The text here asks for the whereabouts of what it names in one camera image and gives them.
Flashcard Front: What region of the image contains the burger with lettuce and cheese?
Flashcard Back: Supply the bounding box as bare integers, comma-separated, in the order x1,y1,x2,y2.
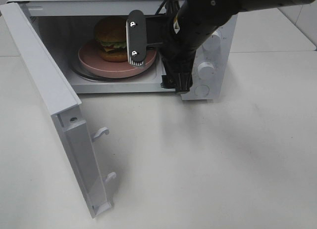
94,16,127,62

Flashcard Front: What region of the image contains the white microwave knob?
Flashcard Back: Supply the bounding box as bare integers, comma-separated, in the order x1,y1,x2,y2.
197,62,215,80
202,31,222,53

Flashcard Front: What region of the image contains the pink round plate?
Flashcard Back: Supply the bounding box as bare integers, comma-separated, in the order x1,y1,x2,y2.
78,40,157,79

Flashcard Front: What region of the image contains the round white door button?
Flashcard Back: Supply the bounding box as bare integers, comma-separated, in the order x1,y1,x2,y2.
194,85,210,97

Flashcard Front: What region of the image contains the white microwave door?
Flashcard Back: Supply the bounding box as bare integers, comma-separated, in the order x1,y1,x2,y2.
0,2,116,218

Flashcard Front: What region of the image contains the glass microwave turntable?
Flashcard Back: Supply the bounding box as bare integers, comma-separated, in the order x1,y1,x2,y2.
65,55,158,83

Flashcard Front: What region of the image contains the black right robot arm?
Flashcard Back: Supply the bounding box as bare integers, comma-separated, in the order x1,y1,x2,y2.
152,0,315,93

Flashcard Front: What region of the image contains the white microwave oven body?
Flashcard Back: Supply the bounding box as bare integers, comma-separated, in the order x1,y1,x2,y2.
6,0,239,102

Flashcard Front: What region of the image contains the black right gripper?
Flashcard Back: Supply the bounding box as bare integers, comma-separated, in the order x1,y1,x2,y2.
146,0,194,94

